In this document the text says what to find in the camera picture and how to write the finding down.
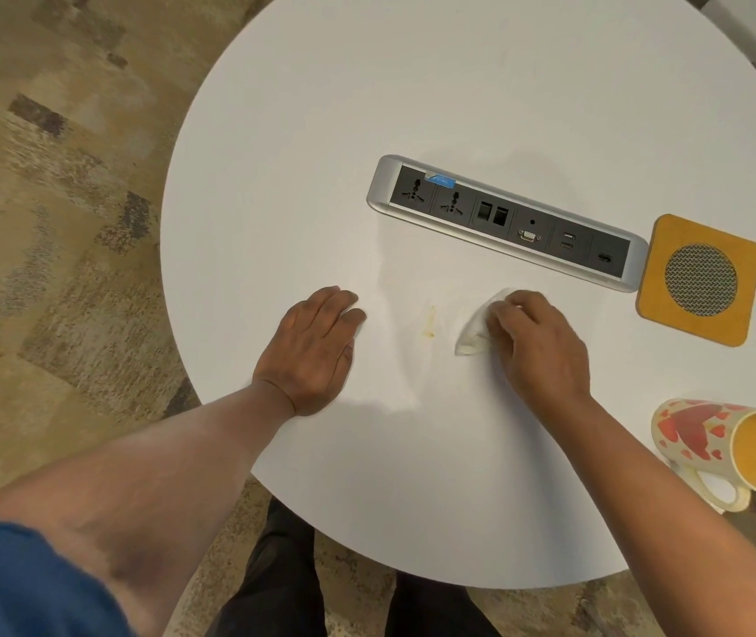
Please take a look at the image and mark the person's left hand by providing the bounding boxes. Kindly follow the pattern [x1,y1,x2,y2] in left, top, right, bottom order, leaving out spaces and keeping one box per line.
[252,286,367,418]

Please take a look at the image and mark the person's right hand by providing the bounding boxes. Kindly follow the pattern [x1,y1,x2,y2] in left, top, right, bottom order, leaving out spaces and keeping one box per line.
[486,290,593,411]

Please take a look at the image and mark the white tissue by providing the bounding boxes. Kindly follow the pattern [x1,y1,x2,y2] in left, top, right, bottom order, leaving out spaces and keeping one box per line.
[454,289,510,357]

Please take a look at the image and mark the person's left forearm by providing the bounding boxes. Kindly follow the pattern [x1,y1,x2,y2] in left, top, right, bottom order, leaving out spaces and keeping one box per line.
[0,381,299,637]

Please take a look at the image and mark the person's right forearm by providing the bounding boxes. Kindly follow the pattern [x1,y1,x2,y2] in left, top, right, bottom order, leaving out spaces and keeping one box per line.
[547,394,756,637]

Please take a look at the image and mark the silver tabletop power socket box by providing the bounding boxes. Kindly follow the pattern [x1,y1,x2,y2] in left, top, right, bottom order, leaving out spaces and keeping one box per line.
[366,154,649,294]

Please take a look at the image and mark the yellow square coaster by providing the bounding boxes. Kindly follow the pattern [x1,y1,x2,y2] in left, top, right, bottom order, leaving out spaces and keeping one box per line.
[636,214,756,348]

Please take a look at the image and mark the cream mug with red hearts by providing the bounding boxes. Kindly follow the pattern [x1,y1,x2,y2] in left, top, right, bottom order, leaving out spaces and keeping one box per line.
[650,398,756,514]

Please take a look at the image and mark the person's black trousers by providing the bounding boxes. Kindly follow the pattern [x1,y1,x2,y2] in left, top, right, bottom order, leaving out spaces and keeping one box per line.
[205,497,502,637]

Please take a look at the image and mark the person's blue shirt sleeve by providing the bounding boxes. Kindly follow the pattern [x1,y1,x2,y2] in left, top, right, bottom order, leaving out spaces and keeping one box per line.
[0,512,135,637]

